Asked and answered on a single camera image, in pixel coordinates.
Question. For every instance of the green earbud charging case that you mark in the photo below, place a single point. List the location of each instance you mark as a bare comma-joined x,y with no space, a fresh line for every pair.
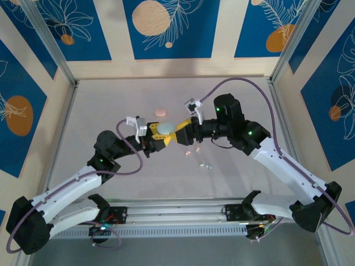
166,128

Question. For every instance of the pink earbud charging case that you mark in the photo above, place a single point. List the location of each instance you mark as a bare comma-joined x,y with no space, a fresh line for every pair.
160,112

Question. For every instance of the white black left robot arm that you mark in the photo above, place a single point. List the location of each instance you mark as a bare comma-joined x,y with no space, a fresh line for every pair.
69,188

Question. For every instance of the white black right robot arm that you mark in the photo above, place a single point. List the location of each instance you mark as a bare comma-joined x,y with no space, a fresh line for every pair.
277,169

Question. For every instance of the aluminium table side rail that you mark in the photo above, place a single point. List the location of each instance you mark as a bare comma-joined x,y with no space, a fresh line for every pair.
288,138
60,138

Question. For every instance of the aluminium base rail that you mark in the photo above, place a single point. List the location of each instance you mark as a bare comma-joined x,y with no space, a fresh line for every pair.
177,213

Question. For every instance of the aluminium frame post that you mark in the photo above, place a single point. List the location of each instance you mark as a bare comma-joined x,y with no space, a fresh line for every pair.
47,36
294,33

